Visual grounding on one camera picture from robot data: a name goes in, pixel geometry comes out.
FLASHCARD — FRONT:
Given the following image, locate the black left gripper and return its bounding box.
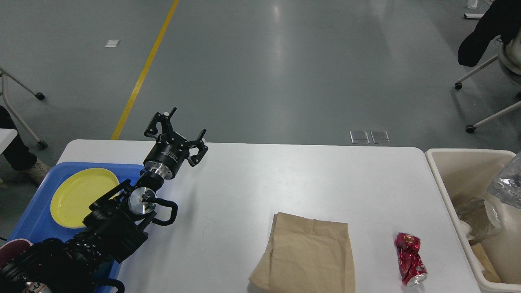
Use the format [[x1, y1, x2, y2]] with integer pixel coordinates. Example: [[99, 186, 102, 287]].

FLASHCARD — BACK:
[[143, 107, 208, 179]]

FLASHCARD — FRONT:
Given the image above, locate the yellow plate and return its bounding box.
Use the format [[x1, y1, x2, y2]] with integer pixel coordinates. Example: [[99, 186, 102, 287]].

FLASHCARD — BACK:
[[50, 168, 119, 229]]

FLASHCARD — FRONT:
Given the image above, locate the dark teal mug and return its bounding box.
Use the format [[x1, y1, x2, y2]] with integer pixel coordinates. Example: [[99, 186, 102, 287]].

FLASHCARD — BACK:
[[93, 258, 119, 279]]

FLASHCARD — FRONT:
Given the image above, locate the red snack wrapper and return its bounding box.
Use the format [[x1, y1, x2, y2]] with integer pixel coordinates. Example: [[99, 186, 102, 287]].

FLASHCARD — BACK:
[[394, 232, 428, 287]]

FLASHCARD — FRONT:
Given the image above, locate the white paper cup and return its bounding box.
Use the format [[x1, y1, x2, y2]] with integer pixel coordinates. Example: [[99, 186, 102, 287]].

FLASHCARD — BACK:
[[459, 219, 476, 241]]

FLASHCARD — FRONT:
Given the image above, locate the silver foil bag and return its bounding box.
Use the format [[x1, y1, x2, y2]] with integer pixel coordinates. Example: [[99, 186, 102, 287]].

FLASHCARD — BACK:
[[487, 153, 521, 209]]

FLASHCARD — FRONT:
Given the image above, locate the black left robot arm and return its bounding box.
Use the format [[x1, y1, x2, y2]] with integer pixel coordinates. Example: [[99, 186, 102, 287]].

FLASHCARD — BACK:
[[1, 107, 208, 293]]

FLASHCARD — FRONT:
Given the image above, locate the white rolling rack leg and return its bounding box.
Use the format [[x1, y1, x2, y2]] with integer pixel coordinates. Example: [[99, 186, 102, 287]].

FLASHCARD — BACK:
[[0, 68, 48, 150]]

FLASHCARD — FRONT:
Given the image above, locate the person's foot in shoe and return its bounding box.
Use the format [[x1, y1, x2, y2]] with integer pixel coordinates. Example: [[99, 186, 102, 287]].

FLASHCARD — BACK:
[[0, 107, 50, 186]]

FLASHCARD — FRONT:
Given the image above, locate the blue plastic tray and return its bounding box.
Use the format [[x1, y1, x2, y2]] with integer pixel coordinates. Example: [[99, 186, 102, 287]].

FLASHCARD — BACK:
[[1, 162, 155, 293]]

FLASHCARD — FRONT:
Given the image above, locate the brown paper bag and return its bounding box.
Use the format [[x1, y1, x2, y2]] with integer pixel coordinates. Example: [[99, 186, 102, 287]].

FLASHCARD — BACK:
[[249, 212, 357, 293]]

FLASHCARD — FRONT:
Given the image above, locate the left floor outlet cover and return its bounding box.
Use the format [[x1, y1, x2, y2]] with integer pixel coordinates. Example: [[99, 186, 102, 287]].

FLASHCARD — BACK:
[[349, 131, 370, 144]]

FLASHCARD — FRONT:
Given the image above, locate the floor outlet cover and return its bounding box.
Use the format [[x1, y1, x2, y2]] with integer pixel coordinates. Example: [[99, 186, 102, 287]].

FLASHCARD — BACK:
[[370, 131, 391, 144], [349, 131, 370, 144]]

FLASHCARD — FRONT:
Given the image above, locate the right floor outlet cover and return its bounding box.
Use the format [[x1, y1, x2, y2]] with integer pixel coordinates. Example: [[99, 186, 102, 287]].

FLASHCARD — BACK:
[[370, 131, 391, 144]]

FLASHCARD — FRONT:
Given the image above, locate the pink mug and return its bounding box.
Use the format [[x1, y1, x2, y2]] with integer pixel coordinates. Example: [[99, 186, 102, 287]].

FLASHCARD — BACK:
[[0, 238, 33, 269]]

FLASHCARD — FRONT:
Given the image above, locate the clear plastic bag in bin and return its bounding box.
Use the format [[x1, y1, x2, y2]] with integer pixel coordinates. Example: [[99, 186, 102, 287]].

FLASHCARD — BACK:
[[455, 197, 502, 242]]

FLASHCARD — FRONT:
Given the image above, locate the white plastic bin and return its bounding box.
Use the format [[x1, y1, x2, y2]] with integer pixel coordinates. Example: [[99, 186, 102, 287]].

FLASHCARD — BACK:
[[425, 149, 521, 293]]

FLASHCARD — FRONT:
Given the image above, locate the white office chair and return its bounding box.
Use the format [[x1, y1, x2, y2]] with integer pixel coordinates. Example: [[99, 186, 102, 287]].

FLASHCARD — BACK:
[[454, 31, 521, 133]]

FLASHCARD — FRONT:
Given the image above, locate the brown cardboard piece in bin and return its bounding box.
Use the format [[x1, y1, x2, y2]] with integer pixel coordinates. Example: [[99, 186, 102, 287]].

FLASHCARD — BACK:
[[471, 243, 502, 282]]

